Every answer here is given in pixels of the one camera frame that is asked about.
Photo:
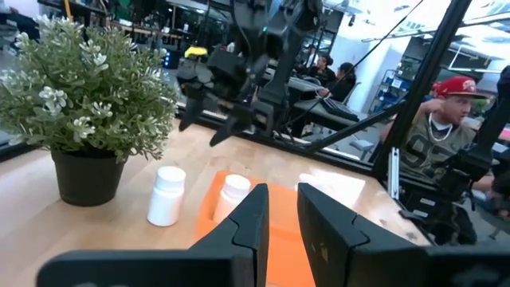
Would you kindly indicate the yellow object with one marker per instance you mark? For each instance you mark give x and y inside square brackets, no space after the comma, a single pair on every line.
[196,52]

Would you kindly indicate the black diagonal frame brace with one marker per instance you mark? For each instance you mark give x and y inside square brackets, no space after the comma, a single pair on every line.
[358,127]

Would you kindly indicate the person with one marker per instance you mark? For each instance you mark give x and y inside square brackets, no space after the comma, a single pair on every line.
[434,151]
[323,71]
[343,83]

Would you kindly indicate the black aluminium frame post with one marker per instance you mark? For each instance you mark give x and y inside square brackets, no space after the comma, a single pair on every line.
[422,83]

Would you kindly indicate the white pill bottle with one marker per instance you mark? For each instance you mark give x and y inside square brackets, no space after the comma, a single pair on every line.
[165,199]
[233,191]

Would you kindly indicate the blue storage shelf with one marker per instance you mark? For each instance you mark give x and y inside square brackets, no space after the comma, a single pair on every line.
[392,89]

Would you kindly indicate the grey desk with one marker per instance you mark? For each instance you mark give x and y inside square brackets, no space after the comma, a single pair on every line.
[330,109]

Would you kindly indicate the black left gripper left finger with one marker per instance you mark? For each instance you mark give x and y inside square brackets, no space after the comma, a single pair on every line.
[239,247]

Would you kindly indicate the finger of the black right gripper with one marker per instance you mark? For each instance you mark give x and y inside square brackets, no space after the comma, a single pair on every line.
[233,127]
[192,111]

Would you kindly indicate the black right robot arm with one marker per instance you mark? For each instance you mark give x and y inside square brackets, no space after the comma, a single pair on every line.
[285,71]

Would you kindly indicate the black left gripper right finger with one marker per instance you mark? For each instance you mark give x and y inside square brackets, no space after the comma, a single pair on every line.
[338,247]

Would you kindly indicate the orange plastic basket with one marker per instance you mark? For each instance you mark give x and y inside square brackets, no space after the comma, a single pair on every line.
[285,239]

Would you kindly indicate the white metal bracket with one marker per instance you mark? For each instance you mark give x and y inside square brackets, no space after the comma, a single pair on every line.
[394,175]

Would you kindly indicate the black table edge rail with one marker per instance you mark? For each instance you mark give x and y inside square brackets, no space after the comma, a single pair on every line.
[303,145]

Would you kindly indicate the artificial plant in black pot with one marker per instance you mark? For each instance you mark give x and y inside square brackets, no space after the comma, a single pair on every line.
[87,99]

